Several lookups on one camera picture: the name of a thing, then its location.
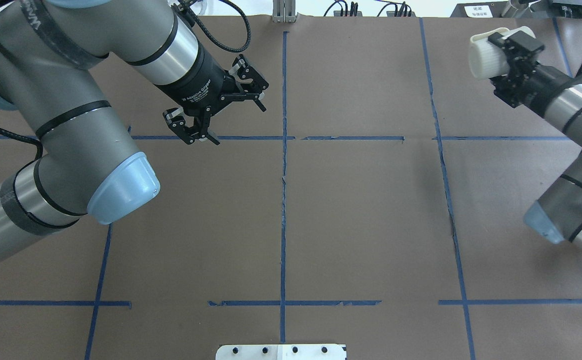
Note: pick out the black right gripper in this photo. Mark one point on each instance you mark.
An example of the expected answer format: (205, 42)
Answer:
(538, 83)

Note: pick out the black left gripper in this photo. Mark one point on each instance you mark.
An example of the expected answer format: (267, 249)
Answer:
(194, 82)

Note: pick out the white ribbed plastic cup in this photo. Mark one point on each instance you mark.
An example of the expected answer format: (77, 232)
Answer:
(486, 60)

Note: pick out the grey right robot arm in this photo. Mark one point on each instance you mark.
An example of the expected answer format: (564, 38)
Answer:
(557, 98)

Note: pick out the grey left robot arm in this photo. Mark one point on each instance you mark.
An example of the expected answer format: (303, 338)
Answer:
(86, 162)

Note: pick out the brown paper table cover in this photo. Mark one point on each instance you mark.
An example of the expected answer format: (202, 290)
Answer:
(377, 203)

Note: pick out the aluminium frame post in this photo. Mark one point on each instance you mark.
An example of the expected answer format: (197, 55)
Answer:
(284, 11)

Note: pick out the white metal base plate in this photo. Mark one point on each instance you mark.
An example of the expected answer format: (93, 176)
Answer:
(294, 351)

